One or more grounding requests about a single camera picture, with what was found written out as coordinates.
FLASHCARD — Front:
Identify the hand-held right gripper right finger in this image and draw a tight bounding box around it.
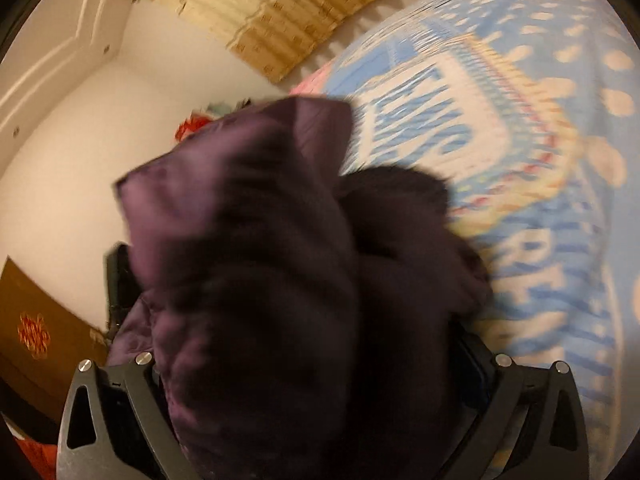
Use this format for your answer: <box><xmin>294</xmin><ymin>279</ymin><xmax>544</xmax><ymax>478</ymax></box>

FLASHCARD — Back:
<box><xmin>440</xmin><ymin>320</ymin><xmax>592</xmax><ymax>480</ymax></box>

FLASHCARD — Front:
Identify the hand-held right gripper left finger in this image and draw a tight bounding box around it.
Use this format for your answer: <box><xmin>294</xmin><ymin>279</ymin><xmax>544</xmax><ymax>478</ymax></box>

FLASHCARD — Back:
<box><xmin>56</xmin><ymin>351</ymin><xmax>201</xmax><ymax>480</ymax></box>

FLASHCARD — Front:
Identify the purple padded jacket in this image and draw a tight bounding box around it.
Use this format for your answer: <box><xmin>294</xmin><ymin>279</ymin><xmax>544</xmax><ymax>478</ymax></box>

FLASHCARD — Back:
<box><xmin>106</xmin><ymin>95</ymin><xmax>497</xmax><ymax>480</ymax></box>

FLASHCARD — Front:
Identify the brown wooden door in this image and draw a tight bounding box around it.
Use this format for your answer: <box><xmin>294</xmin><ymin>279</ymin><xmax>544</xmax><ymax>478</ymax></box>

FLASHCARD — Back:
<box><xmin>0</xmin><ymin>255</ymin><xmax>112</xmax><ymax>427</ymax></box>

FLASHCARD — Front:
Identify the red knot ornament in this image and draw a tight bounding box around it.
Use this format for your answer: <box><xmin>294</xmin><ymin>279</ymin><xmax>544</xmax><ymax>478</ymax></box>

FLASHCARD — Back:
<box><xmin>16</xmin><ymin>311</ymin><xmax>52</xmax><ymax>359</ymax></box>

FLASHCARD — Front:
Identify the red bag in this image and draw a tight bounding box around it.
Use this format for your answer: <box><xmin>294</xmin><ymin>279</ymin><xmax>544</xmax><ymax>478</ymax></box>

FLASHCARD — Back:
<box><xmin>175</xmin><ymin>114</ymin><xmax>215</xmax><ymax>143</ymax></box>

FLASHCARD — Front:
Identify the blue printed blanket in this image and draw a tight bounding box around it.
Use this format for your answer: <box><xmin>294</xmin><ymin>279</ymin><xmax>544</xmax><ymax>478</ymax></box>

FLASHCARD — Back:
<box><xmin>287</xmin><ymin>0</ymin><xmax>640</xmax><ymax>480</ymax></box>

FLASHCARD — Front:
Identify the pink bed sheet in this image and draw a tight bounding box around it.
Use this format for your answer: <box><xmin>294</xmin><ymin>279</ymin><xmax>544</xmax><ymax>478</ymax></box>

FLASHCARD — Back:
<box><xmin>289</xmin><ymin>66</ymin><xmax>333</xmax><ymax>97</ymax></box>

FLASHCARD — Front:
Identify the beige patterned curtain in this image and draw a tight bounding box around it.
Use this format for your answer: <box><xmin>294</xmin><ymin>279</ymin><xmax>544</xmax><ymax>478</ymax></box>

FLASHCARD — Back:
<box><xmin>136</xmin><ymin>0</ymin><xmax>412</xmax><ymax>85</ymax></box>

